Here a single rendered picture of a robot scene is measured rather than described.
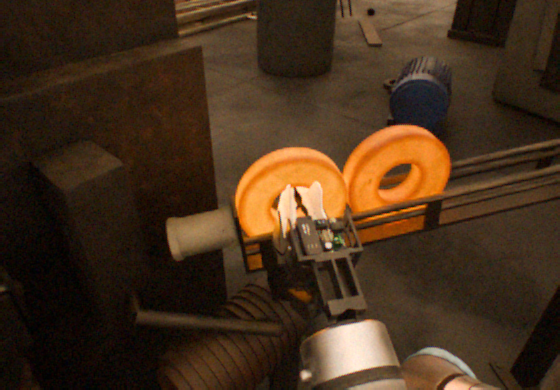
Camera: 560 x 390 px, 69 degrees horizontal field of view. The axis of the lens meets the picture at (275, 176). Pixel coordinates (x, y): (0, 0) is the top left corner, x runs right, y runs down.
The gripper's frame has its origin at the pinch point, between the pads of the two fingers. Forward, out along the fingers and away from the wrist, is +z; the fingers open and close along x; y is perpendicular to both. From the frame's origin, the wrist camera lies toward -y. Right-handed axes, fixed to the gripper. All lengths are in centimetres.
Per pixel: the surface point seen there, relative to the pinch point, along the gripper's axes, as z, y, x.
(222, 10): 360, -179, -30
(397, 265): 20, -83, -51
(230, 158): 100, -109, -3
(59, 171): 1.3, 7.6, 27.5
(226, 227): -2.9, -2.5, 9.6
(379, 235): -5.3, -6.9, -12.6
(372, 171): -0.6, 2.9, -10.6
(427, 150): 0.1, 5.1, -18.2
